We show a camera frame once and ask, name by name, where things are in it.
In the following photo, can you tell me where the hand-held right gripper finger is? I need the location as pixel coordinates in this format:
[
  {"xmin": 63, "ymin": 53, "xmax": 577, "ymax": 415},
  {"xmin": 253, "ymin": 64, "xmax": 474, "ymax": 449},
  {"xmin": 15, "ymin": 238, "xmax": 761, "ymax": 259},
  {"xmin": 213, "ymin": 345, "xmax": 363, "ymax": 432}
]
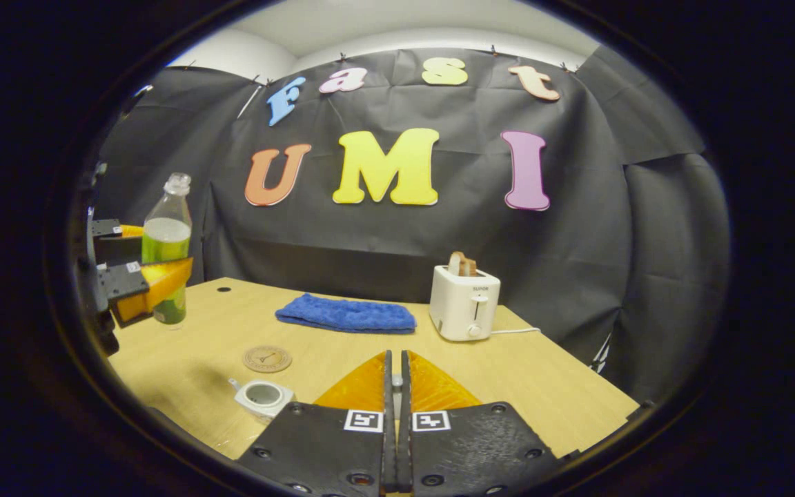
[
  {"xmin": 237, "ymin": 350, "xmax": 398, "ymax": 497},
  {"xmin": 397, "ymin": 350, "xmax": 564, "ymax": 497}
]

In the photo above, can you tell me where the clear water bottle green label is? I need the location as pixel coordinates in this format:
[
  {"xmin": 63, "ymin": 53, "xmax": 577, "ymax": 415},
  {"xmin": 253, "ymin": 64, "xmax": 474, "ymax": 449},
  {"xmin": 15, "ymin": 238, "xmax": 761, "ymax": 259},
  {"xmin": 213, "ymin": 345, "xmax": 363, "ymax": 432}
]
[{"xmin": 142, "ymin": 173, "xmax": 193, "ymax": 325}]

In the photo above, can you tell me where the white teacup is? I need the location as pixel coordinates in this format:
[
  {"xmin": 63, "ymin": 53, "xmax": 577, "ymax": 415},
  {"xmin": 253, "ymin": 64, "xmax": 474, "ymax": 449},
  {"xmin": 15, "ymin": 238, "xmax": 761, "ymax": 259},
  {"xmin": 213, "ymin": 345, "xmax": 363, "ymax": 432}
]
[{"xmin": 228, "ymin": 378, "xmax": 296, "ymax": 423}]

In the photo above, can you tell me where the round wooden coaster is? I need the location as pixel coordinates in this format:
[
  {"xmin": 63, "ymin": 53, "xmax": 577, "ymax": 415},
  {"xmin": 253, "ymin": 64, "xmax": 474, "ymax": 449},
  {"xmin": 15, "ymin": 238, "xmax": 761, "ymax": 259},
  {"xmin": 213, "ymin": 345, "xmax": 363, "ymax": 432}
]
[{"xmin": 243, "ymin": 345, "xmax": 293, "ymax": 373}]

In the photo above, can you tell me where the blue folded towel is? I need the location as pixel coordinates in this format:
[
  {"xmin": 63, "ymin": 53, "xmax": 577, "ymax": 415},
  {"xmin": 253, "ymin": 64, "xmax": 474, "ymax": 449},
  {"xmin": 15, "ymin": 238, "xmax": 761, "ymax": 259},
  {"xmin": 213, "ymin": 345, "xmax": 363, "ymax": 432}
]
[{"xmin": 275, "ymin": 293, "xmax": 417, "ymax": 335}]

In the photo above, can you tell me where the white toaster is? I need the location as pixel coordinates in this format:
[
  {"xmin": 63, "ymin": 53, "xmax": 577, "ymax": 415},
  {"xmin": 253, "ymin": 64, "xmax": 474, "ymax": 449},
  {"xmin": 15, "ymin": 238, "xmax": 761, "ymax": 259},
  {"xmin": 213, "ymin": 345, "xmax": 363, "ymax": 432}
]
[{"xmin": 429, "ymin": 265, "xmax": 501, "ymax": 342}]

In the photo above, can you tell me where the black backdrop cloth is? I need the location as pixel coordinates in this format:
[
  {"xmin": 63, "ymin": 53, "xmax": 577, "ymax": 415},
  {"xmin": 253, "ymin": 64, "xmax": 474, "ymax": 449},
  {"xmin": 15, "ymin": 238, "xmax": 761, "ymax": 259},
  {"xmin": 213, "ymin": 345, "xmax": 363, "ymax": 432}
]
[{"xmin": 90, "ymin": 45, "xmax": 733, "ymax": 405}]

